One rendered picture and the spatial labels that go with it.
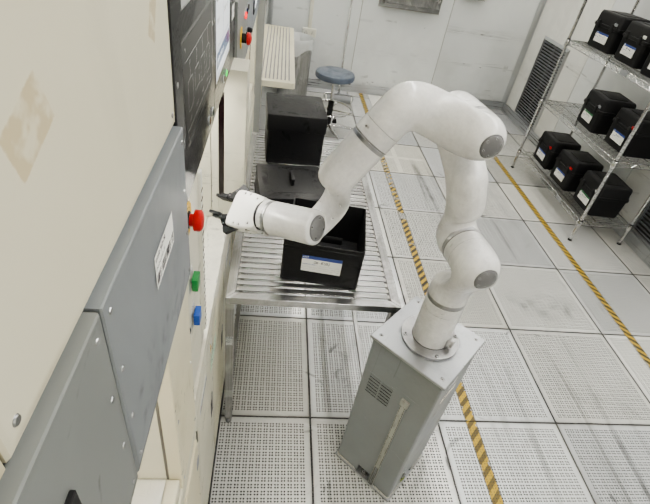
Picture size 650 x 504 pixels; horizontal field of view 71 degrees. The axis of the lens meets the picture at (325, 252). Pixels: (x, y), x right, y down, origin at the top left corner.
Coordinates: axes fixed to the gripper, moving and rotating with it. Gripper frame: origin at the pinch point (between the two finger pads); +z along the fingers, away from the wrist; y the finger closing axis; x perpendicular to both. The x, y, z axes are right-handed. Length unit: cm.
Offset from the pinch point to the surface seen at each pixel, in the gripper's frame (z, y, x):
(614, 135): -71, 186, -256
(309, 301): -7.7, -13.1, -46.8
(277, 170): 41, 38, -61
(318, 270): -6.3, -2.0, -47.4
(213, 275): 12.2, -17.0, -20.4
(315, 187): 22, 35, -66
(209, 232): 28.4, -3.1, -27.2
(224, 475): 18, -87, -76
